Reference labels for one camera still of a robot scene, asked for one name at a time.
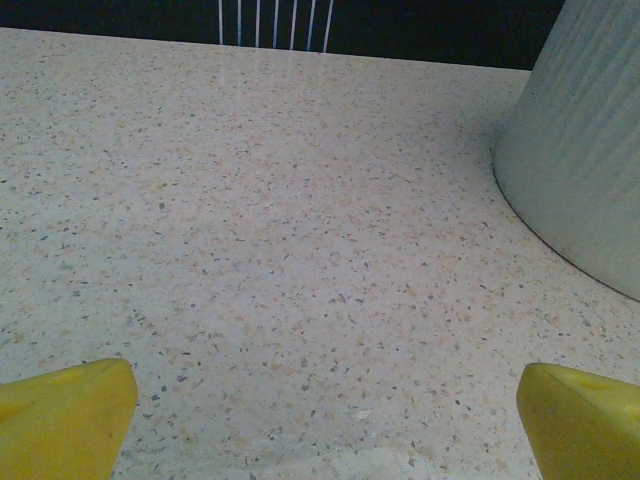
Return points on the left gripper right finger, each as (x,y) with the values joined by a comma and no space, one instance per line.
(585,430)

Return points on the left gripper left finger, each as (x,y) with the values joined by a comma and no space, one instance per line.
(60,425)

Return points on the ribbed round waste bin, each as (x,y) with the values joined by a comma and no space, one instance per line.
(585,150)

